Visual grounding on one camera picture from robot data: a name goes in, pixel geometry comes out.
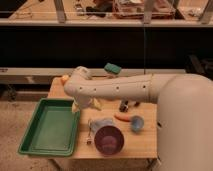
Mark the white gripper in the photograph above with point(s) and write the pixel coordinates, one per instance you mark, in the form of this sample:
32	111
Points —
85	102

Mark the silver fork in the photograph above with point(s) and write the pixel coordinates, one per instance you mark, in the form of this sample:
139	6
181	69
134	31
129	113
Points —
89	139

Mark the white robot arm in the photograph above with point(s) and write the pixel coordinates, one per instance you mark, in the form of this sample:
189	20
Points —
184	111

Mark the purple bowl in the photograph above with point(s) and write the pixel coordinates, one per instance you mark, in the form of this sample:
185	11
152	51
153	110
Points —
109	140

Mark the light blue cloth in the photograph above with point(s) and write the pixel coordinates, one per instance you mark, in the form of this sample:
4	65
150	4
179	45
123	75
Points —
95	125

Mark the orange fruit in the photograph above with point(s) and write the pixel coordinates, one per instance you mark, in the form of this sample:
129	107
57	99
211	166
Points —
64	79

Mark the orange carrot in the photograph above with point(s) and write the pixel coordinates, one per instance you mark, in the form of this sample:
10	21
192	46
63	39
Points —
122	118

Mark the green plastic tray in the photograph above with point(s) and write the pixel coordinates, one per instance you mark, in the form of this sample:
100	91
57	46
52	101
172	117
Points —
52	129

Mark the small dark toy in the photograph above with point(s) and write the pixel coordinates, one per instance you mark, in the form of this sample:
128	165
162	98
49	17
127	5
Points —
123	106

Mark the wooden table board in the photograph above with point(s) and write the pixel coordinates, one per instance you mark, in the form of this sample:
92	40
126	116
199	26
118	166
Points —
136	145

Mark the green sponge block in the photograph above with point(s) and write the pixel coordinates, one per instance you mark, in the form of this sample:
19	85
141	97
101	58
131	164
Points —
112	68

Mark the dark eggplant piece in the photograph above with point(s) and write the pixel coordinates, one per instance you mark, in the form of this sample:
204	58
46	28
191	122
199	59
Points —
136	104

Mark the small blue cup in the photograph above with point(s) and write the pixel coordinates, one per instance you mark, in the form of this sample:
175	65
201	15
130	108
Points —
137	123

